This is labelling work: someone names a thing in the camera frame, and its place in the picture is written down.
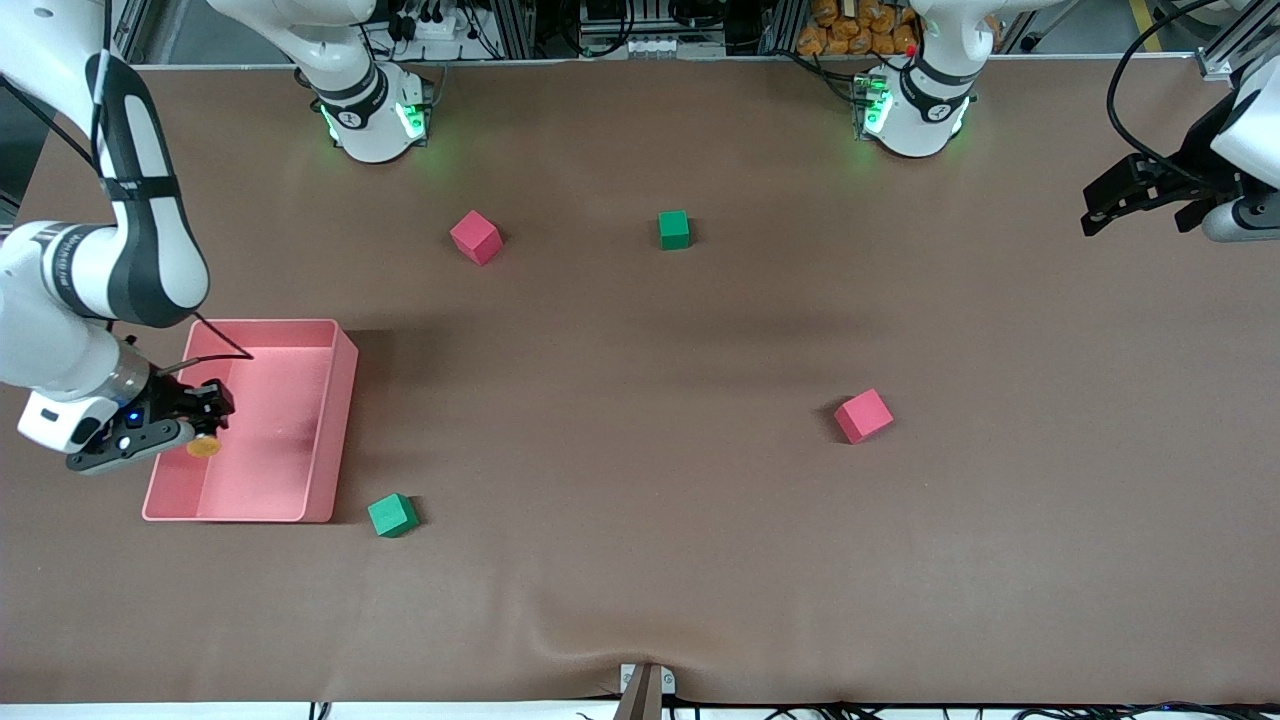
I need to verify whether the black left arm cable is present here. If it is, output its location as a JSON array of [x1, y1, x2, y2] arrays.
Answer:
[[1105, 0, 1226, 186]]

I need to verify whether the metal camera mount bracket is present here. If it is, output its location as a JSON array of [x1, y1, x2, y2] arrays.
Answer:
[[612, 662, 677, 720]]

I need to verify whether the pile of orange objects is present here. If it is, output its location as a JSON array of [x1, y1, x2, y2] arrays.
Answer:
[[796, 0, 921, 58]]

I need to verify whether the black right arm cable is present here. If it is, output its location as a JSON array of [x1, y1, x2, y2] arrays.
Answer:
[[0, 0, 257, 379]]

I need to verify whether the brown table cover sheet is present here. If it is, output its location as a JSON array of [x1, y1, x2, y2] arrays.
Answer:
[[0, 55, 1280, 707]]

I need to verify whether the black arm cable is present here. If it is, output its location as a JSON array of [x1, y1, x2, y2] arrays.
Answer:
[[0, 0, 257, 379], [1105, 0, 1226, 186]]

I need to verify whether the white power strip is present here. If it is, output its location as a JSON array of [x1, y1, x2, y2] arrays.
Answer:
[[392, 0, 473, 43]]

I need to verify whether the pink plastic tray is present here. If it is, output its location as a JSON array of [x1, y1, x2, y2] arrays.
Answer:
[[142, 318, 359, 524]]

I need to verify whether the aluminium frame profile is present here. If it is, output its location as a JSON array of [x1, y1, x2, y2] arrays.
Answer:
[[1195, 0, 1280, 81], [100, 0, 153, 69]]

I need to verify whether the pink foam cube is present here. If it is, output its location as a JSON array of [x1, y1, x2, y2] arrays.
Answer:
[[833, 388, 895, 446], [449, 209, 503, 267]]

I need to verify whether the black electronics box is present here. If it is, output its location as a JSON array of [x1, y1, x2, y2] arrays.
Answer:
[[578, 0, 733, 56]]

